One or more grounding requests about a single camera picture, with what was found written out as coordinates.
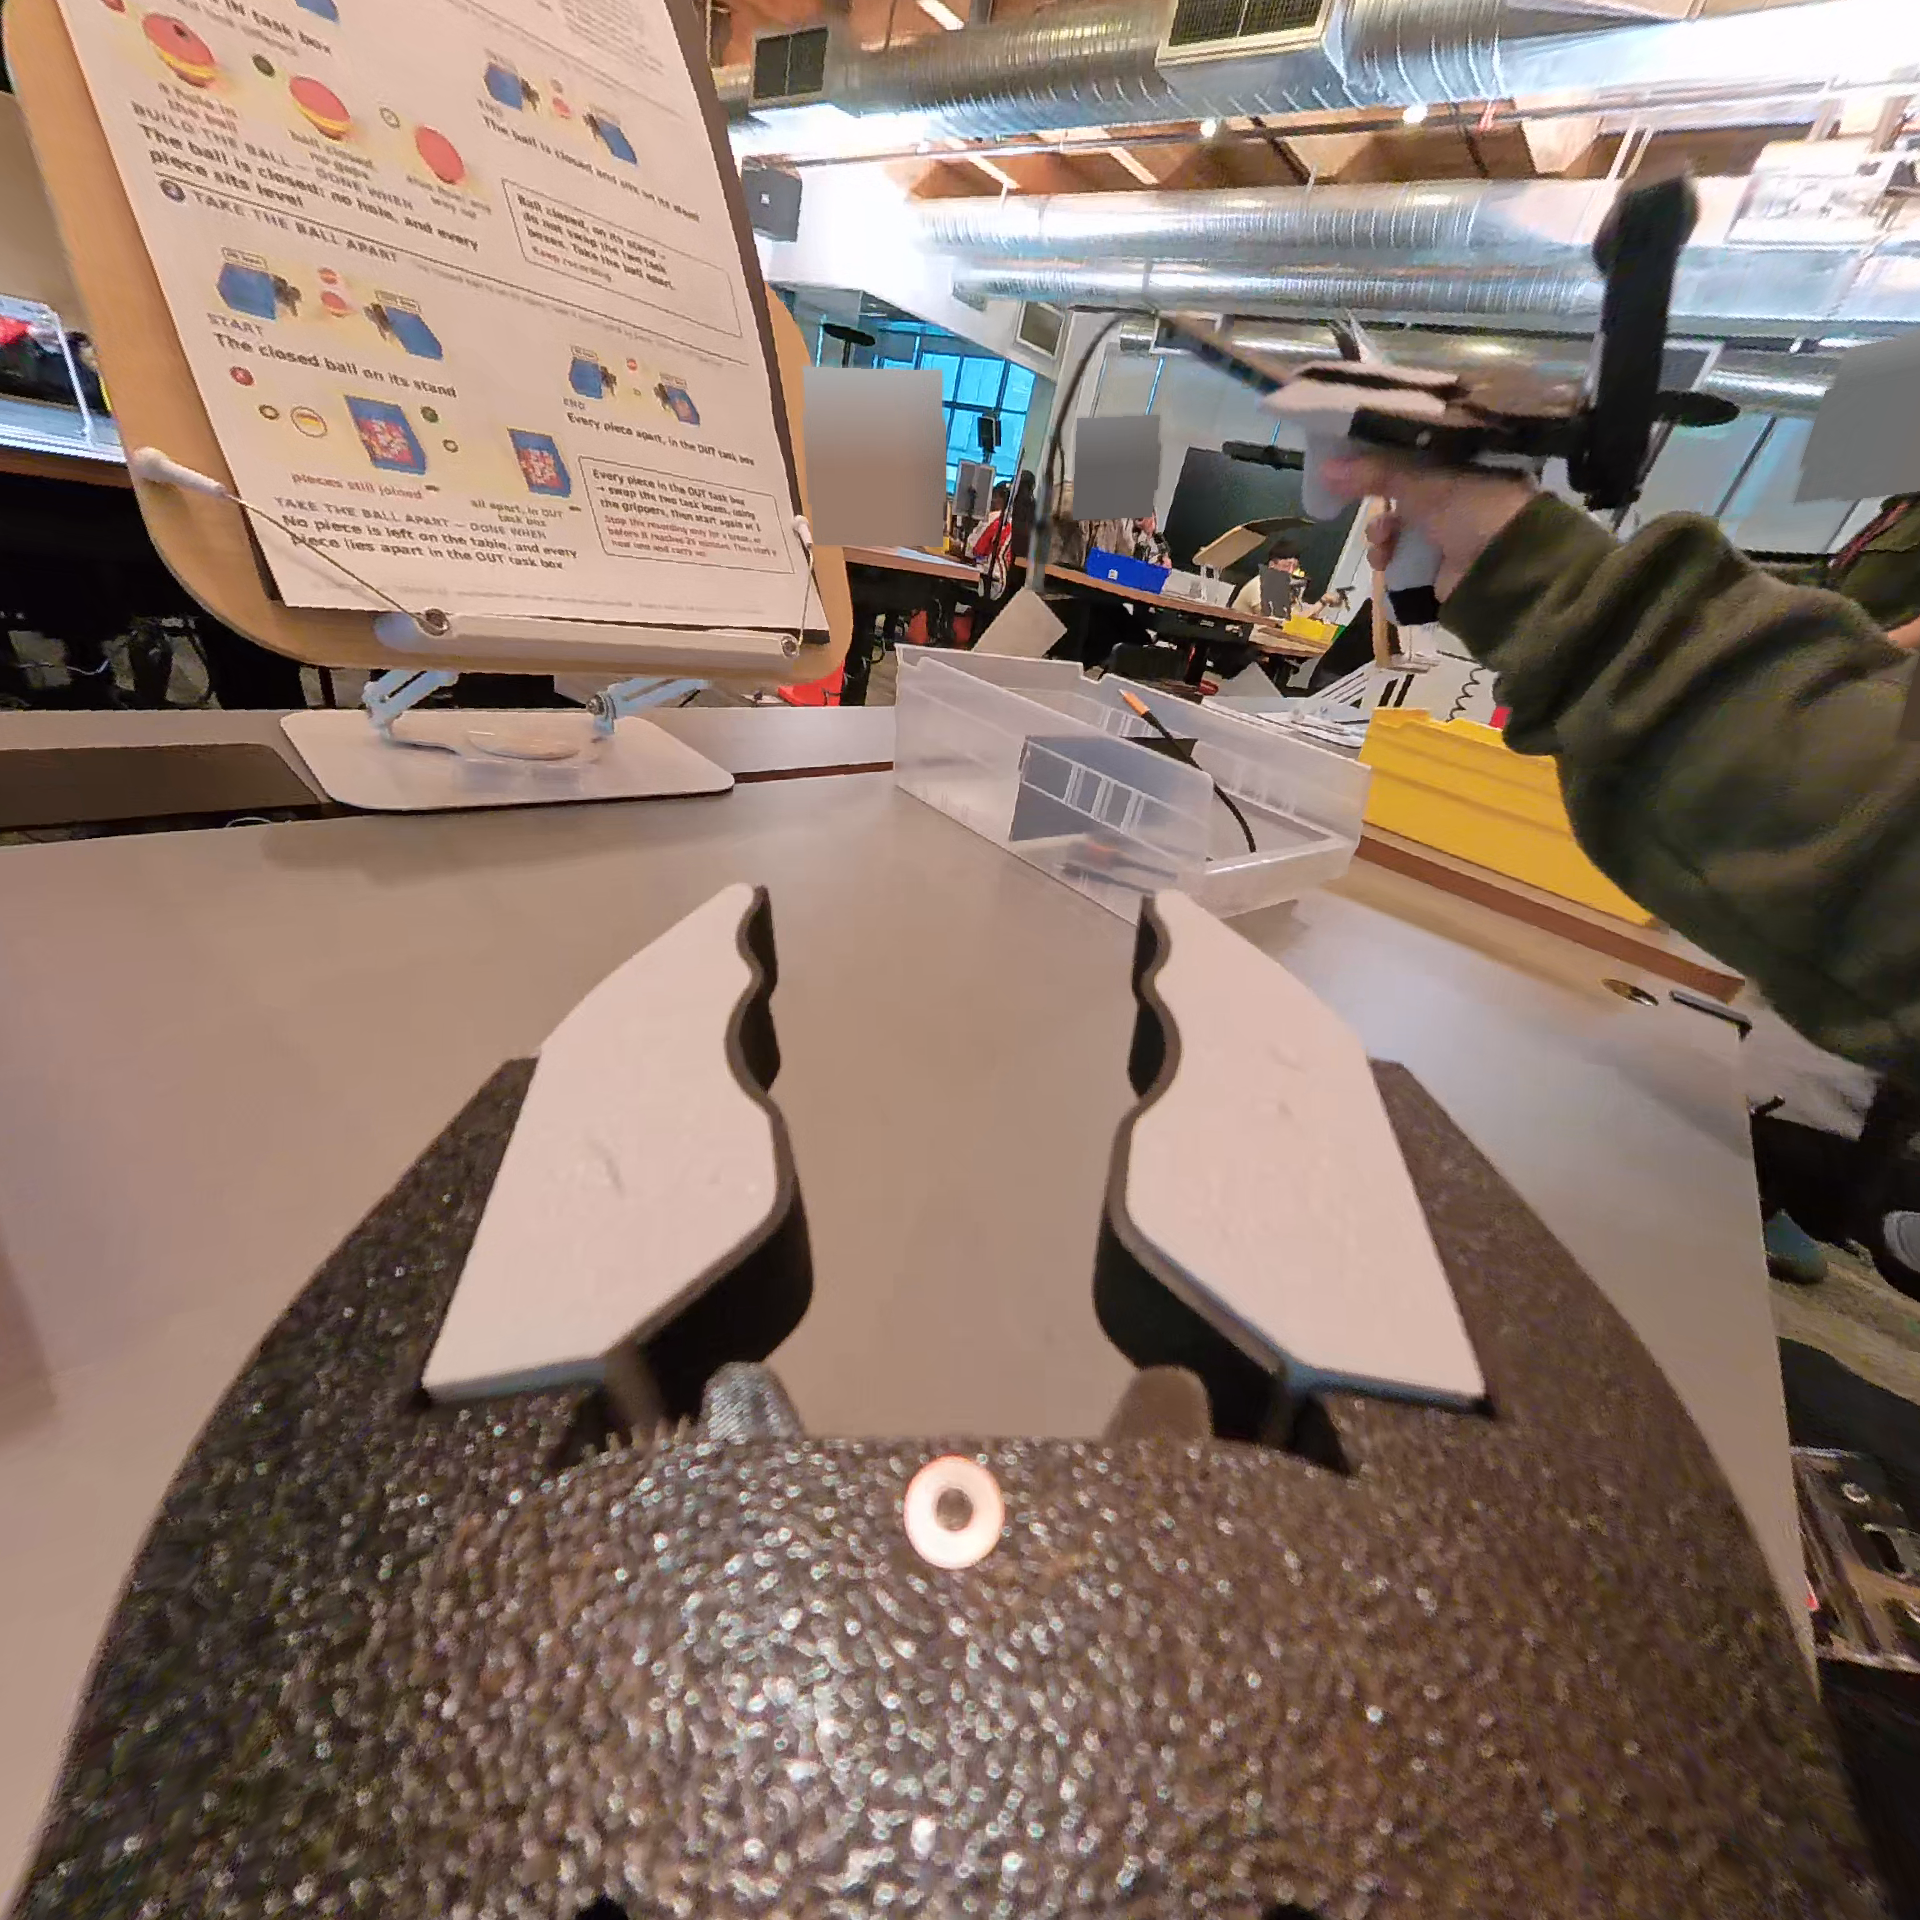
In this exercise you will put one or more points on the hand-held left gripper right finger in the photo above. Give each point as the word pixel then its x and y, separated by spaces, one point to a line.
pixel 1291 1185

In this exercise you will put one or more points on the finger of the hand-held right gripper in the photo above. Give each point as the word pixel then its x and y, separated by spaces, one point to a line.
pixel 1366 395

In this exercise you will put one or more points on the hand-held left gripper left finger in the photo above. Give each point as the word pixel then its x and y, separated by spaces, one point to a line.
pixel 615 1185

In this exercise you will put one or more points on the clear plastic bin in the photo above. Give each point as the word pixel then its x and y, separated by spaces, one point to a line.
pixel 962 735

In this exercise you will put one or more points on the person's right forearm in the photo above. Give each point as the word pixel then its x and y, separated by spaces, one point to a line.
pixel 1725 721

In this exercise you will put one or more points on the grey desk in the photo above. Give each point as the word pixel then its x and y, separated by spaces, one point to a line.
pixel 932 1051

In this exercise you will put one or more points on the person's right hand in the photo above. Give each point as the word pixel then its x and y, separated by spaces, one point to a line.
pixel 1465 517

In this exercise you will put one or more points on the small blue bin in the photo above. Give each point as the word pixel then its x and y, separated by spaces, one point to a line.
pixel 1126 566

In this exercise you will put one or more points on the yellow plastic bin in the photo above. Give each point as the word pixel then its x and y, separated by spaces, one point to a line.
pixel 1471 797

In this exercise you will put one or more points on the black flat box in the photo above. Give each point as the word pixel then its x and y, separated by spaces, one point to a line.
pixel 1081 809

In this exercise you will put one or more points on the instruction sheet on stand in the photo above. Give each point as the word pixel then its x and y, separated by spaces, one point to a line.
pixel 377 765

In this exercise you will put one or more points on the printed instruction sheet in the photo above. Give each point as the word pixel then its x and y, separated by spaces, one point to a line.
pixel 451 300

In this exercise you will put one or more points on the silver ventilation duct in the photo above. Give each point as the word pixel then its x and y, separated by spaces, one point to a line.
pixel 1349 45
pixel 1201 241

